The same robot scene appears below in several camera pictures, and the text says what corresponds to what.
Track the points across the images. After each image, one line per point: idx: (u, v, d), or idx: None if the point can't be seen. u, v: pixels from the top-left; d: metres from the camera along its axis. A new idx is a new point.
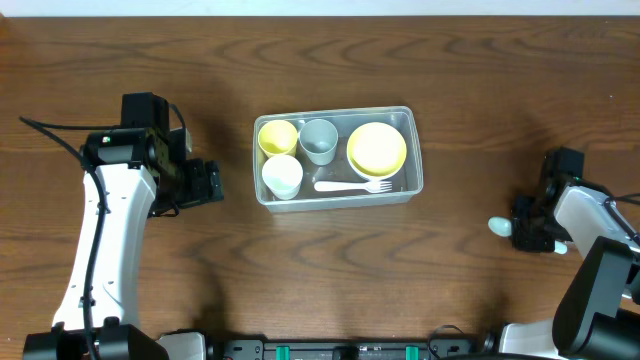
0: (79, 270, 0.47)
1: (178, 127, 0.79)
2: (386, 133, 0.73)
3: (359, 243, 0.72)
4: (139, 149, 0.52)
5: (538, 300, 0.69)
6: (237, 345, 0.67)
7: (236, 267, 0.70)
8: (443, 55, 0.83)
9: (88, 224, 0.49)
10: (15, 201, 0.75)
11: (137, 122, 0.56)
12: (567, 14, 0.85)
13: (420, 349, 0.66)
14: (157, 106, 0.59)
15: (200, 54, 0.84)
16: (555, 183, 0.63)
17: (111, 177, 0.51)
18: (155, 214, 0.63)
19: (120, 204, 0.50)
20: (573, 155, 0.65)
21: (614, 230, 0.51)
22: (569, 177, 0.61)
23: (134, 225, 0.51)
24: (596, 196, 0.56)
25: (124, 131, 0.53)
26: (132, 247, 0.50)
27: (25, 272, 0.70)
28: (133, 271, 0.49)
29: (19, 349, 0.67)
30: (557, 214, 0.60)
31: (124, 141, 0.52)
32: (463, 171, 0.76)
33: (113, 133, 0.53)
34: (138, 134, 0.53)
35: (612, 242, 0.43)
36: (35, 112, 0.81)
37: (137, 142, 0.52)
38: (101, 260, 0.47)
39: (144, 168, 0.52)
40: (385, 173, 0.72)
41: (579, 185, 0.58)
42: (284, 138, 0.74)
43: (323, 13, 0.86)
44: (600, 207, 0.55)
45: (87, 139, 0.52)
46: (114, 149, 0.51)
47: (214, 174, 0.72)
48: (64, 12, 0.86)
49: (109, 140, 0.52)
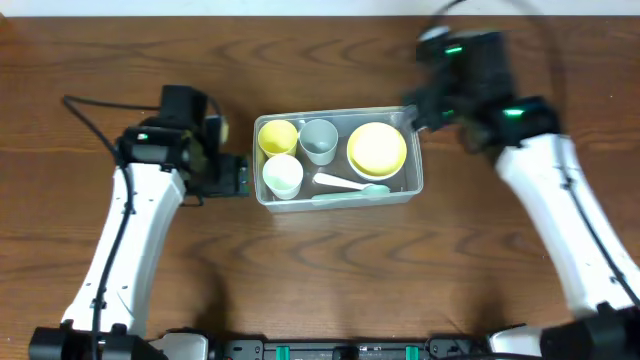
0: (97, 268, 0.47)
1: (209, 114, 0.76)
2: (385, 132, 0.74)
3: (359, 243, 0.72)
4: (174, 152, 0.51)
5: (538, 300, 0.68)
6: (237, 344, 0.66)
7: (235, 267, 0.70)
8: None
9: (113, 222, 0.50)
10: (16, 201, 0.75)
11: (176, 117, 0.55)
12: (567, 14, 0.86)
13: (419, 349, 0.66)
14: (198, 100, 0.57)
15: (201, 54, 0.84)
16: None
17: (141, 175, 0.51)
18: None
19: (147, 206, 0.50)
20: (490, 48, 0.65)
21: (588, 263, 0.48)
22: None
23: (156, 231, 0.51)
24: (550, 174, 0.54)
25: (160, 129, 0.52)
26: (150, 253, 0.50)
27: (26, 272, 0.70)
28: (148, 277, 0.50)
29: (19, 349, 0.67)
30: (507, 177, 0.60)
31: (160, 141, 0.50)
32: (464, 172, 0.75)
33: (150, 129, 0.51)
34: (175, 134, 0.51)
35: (605, 320, 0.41)
36: (33, 111, 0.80)
37: (173, 143, 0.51)
38: (119, 262, 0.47)
39: (176, 172, 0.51)
40: (385, 173, 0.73)
41: None
42: (284, 138, 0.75)
43: (322, 13, 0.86)
44: (561, 202, 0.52)
45: (123, 133, 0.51)
46: (148, 149, 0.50)
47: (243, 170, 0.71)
48: (63, 12, 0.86)
49: (145, 137, 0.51)
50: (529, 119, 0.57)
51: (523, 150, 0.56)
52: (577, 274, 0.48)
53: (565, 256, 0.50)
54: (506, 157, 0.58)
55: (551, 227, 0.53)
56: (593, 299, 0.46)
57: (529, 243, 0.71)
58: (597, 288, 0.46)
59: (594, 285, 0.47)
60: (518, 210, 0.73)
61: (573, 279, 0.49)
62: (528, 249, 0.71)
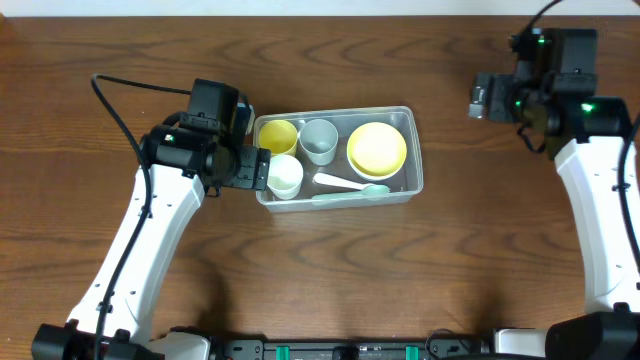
0: (106, 270, 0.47)
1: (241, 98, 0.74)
2: (385, 132, 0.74)
3: (359, 243, 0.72)
4: (198, 157, 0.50)
5: (539, 300, 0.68)
6: (237, 344, 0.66)
7: (236, 267, 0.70)
8: (443, 55, 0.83)
9: (129, 223, 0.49)
10: (16, 200, 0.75)
11: (205, 115, 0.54)
12: (566, 14, 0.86)
13: (419, 349, 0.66)
14: (228, 97, 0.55)
15: (201, 54, 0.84)
16: (556, 114, 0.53)
17: (162, 177, 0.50)
18: (260, 177, 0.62)
19: (164, 210, 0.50)
20: (577, 40, 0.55)
21: (619, 265, 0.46)
22: (576, 109, 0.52)
23: (170, 236, 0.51)
24: (604, 171, 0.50)
25: (188, 134, 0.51)
26: (161, 259, 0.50)
27: (26, 272, 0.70)
28: (156, 283, 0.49)
29: (19, 349, 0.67)
30: (559, 168, 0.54)
31: (185, 146, 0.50)
32: (465, 171, 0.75)
33: (177, 131, 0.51)
34: (202, 139, 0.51)
35: (618, 319, 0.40)
36: (34, 111, 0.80)
37: (198, 149, 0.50)
38: (130, 266, 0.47)
39: (197, 178, 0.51)
40: (385, 173, 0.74)
41: (588, 125, 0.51)
42: (284, 138, 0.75)
43: (322, 13, 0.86)
44: (609, 202, 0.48)
45: (151, 132, 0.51)
46: (174, 150, 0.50)
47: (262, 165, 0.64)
48: (63, 12, 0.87)
49: (172, 138, 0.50)
50: (602, 114, 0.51)
51: (587, 144, 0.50)
52: (605, 274, 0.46)
53: (596, 253, 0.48)
54: (567, 148, 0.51)
55: (589, 222, 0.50)
56: (614, 298, 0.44)
57: (529, 243, 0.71)
58: (623, 291, 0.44)
59: (620, 287, 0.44)
60: (518, 210, 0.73)
61: (599, 276, 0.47)
62: (528, 249, 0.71)
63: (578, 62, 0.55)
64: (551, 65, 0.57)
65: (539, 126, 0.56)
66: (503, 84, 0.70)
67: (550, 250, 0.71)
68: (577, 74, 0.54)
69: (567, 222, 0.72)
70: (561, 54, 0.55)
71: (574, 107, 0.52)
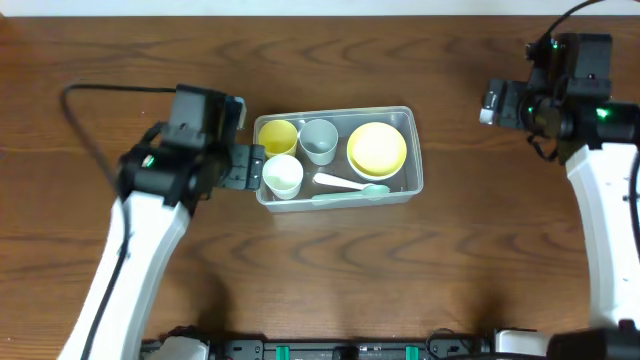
0: (83, 322, 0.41)
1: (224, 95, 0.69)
2: (385, 132, 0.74)
3: (360, 243, 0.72)
4: (180, 182, 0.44)
5: (538, 300, 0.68)
6: (237, 344, 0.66)
7: (235, 267, 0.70)
8: (443, 55, 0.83)
9: (106, 266, 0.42)
10: (16, 200, 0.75)
11: (188, 127, 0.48)
12: (566, 14, 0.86)
13: (419, 349, 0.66)
14: (213, 104, 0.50)
15: (201, 54, 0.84)
16: (569, 117, 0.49)
17: (142, 208, 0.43)
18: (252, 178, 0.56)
19: (144, 250, 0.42)
20: (591, 44, 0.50)
21: (627, 279, 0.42)
22: (591, 114, 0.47)
23: (155, 275, 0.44)
24: (617, 181, 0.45)
25: (169, 153, 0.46)
26: (146, 303, 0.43)
27: (26, 272, 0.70)
28: (140, 331, 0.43)
29: (19, 349, 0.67)
30: (569, 174, 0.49)
31: (166, 168, 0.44)
32: (464, 171, 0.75)
33: (156, 152, 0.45)
34: (183, 159, 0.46)
35: (623, 335, 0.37)
36: (34, 111, 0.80)
37: (179, 171, 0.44)
38: (109, 319, 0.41)
39: (181, 206, 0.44)
40: (385, 173, 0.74)
41: (603, 132, 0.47)
42: (284, 138, 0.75)
43: (322, 13, 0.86)
44: (621, 213, 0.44)
45: (127, 154, 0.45)
46: (154, 174, 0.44)
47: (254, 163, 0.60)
48: (64, 12, 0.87)
49: (151, 161, 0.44)
50: (622, 117, 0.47)
51: (599, 150, 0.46)
52: (612, 290, 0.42)
53: (602, 267, 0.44)
54: (578, 155, 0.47)
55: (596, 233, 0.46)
56: (619, 315, 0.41)
57: (529, 244, 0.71)
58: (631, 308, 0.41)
59: (628, 306, 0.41)
60: (518, 210, 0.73)
61: (604, 290, 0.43)
62: (528, 249, 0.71)
63: (594, 65, 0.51)
64: (564, 68, 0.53)
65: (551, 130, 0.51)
66: (516, 90, 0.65)
67: (550, 250, 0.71)
68: (592, 79, 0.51)
69: (567, 222, 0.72)
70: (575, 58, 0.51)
71: (588, 112, 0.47)
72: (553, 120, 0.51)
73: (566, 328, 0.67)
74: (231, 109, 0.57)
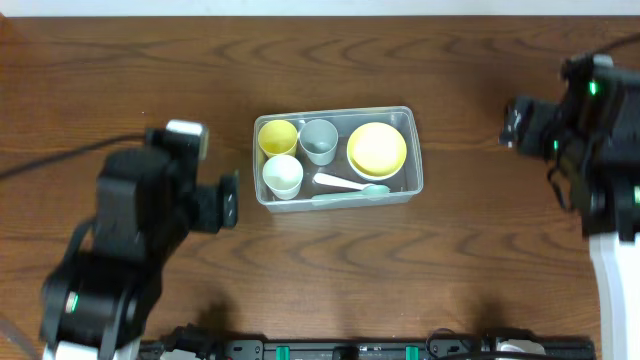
0: None
1: (172, 121, 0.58)
2: (385, 132, 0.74)
3: (359, 243, 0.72)
4: (111, 317, 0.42)
5: (538, 300, 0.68)
6: (237, 345, 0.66)
7: (235, 267, 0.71)
8: (443, 55, 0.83)
9: None
10: (16, 201, 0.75)
11: (120, 230, 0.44)
12: (566, 14, 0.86)
13: (419, 349, 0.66)
14: (146, 196, 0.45)
15: (201, 54, 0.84)
16: (597, 193, 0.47)
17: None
18: (209, 223, 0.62)
19: None
20: (638, 96, 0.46)
21: None
22: (627, 198, 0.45)
23: None
24: None
25: (99, 279, 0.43)
26: None
27: (26, 272, 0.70)
28: None
29: (19, 349, 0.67)
30: (593, 253, 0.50)
31: (95, 300, 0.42)
32: (464, 172, 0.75)
33: (85, 281, 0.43)
34: (117, 281, 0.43)
35: None
36: (34, 111, 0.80)
37: (109, 301, 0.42)
38: None
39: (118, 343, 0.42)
40: (385, 173, 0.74)
41: (634, 218, 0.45)
42: (284, 138, 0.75)
43: (322, 13, 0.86)
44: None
45: (51, 284, 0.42)
46: (83, 311, 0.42)
47: (228, 200, 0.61)
48: (64, 12, 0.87)
49: (76, 299, 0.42)
50: None
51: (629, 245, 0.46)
52: None
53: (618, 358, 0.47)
54: (605, 244, 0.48)
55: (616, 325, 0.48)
56: None
57: (529, 244, 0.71)
58: None
59: None
60: (518, 210, 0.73)
61: None
62: (528, 250, 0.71)
63: (636, 119, 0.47)
64: (600, 119, 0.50)
65: (580, 200, 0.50)
66: (544, 117, 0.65)
67: (549, 250, 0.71)
68: (630, 138, 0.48)
69: (567, 222, 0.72)
70: (617, 111, 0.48)
71: (621, 196, 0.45)
72: (582, 193, 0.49)
73: (566, 328, 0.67)
74: (174, 174, 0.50)
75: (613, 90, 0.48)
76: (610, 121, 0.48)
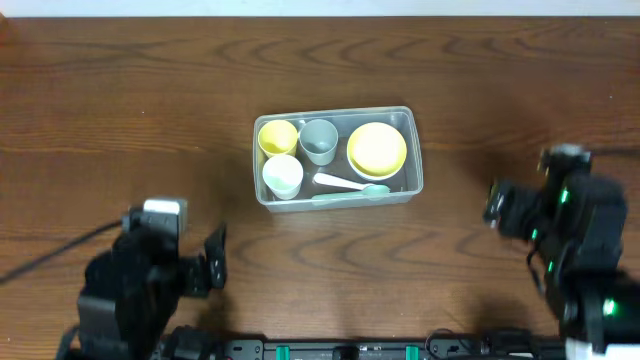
0: None
1: (150, 200, 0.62)
2: (385, 133, 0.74)
3: (360, 243, 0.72)
4: None
5: (538, 300, 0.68)
6: (236, 344, 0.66)
7: (236, 267, 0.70)
8: (442, 55, 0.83)
9: None
10: (16, 201, 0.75)
11: (104, 337, 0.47)
12: (565, 15, 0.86)
13: (420, 349, 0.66)
14: (127, 307, 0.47)
15: (201, 54, 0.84)
16: (575, 306, 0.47)
17: None
18: (197, 289, 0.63)
19: None
20: (605, 214, 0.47)
21: None
22: (598, 319, 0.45)
23: None
24: None
25: None
26: None
27: (25, 272, 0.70)
28: None
29: (18, 350, 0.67)
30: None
31: None
32: (464, 172, 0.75)
33: None
34: None
35: None
36: (34, 111, 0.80)
37: None
38: None
39: None
40: (385, 173, 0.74)
41: (606, 327, 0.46)
42: (284, 138, 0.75)
43: (322, 13, 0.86)
44: None
45: None
46: None
47: (217, 265, 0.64)
48: (64, 12, 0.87)
49: None
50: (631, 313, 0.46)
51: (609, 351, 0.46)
52: None
53: None
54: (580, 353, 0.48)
55: None
56: None
57: None
58: None
59: None
60: None
61: None
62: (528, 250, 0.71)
63: (603, 235, 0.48)
64: (571, 226, 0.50)
65: (553, 300, 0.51)
66: (523, 201, 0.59)
67: None
68: (599, 249, 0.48)
69: None
70: (582, 223, 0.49)
71: (595, 311, 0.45)
72: (560, 302, 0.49)
73: None
74: (154, 277, 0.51)
75: (578, 199, 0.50)
76: (582, 232, 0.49)
